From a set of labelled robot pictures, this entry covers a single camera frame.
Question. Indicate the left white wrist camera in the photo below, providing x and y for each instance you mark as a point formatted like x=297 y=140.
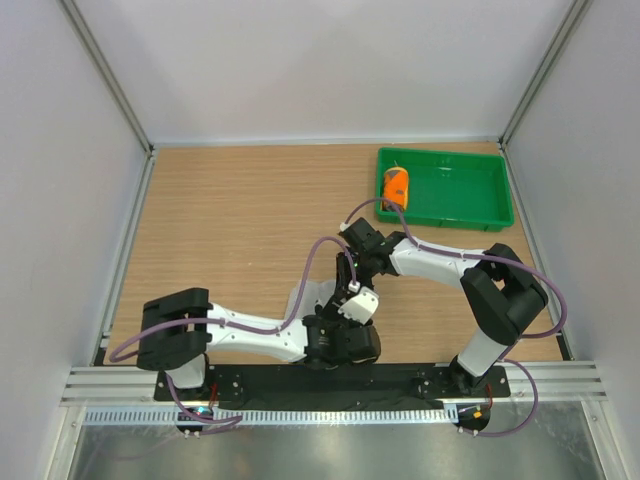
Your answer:
x=361 y=307

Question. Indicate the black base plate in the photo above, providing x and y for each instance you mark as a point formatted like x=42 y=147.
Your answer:
x=375 y=386

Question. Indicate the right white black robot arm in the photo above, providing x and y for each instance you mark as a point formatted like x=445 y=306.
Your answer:
x=502 y=293

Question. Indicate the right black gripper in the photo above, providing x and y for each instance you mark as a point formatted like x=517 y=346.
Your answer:
x=343 y=277

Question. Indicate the aluminium frame rail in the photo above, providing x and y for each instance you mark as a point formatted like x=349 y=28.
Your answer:
x=547 y=381

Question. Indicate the green plastic tray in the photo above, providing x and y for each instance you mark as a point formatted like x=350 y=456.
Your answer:
x=449 y=189

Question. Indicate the white slotted cable duct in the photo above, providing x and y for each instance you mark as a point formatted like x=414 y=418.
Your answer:
x=172 y=416

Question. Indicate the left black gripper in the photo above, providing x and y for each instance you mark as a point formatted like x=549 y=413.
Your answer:
x=353 y=324

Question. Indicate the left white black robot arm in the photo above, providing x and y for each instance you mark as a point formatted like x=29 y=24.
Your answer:
x=181 y=351

